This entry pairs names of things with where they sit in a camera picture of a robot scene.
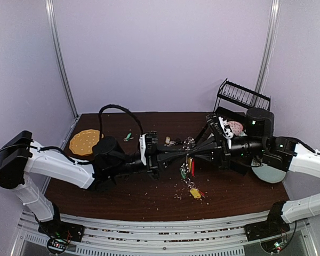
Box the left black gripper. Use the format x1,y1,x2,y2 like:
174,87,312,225
110,143,187,181

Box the metal keyring with red handle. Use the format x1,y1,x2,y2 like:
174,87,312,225
180,137,196,189

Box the key with yellow tag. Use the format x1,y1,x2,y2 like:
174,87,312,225
186,157,192,174

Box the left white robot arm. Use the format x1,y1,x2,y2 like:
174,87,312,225
0,131,187,244

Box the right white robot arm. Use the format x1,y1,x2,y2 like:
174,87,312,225
187,107,320,241

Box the keys with yellow tag cluster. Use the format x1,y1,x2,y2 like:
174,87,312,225
164,137,183,147

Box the pink patterned bowl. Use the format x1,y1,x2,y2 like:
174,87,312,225
227,121,243,136

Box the key with dark green tag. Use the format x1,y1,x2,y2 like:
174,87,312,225
123,132,134,142

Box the black dish rack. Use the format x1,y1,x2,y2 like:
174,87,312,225
194,78,271,145

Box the pale green plate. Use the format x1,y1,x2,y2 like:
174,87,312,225
252,164,286,183

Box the yellow dotted plate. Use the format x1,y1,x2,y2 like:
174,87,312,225
69,129,104,156

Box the red tag on ring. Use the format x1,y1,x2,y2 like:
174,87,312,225
191,159,195,177

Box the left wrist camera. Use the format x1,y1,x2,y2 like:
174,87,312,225
139,131,158,165

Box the green tag on ring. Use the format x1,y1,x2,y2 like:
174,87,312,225
180,168,187,179

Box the yellow tag on ring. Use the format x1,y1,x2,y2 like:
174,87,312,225
189,188,202,199

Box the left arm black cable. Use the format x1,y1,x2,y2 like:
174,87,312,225
29,103,145,166

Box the right aluminium frame post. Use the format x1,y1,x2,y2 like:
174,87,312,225
254,0,281,95

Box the aluminium frame post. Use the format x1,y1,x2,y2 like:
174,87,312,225
45,0,79,119
254,0,281,95

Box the left aluminium frame post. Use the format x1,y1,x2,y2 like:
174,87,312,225
45,0,79,119

